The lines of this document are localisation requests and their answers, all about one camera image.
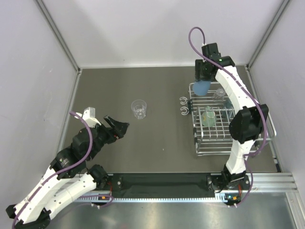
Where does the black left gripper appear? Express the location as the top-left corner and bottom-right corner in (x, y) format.
(87, 115), (130, 161)

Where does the blue plastic cup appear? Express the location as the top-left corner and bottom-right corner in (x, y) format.
(193, 81), (211, 96)

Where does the small clear plastic cup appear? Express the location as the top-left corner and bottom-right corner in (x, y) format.
(213, 88), (226, 104)

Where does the large clear plastic cup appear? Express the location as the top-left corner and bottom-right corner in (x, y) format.
(131, 99), (147, 119)

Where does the grey blue ceramic mug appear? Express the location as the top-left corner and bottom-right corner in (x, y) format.
(224, 98), (234, 118)

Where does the green ceramic mug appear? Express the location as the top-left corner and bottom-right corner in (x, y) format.
(202, 106), (215, 127)

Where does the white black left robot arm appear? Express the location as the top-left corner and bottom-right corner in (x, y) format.
(6, 111), (129, 229)

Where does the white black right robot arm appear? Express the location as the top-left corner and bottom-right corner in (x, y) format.
(193, 43), (269, 189)

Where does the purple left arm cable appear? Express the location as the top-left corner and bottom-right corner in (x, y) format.
(11, 111), (114, 227)

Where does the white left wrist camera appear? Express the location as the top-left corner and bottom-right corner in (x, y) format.
(82, 107), (101, 128)

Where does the silver wire dish rack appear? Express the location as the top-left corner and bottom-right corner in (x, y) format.
(178, 82), (277, 157)

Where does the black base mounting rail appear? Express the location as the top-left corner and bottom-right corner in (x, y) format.
(95, 173), (251, 198)

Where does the white toothed cable duct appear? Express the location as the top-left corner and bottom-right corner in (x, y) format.
(75, 190), (239, 203)

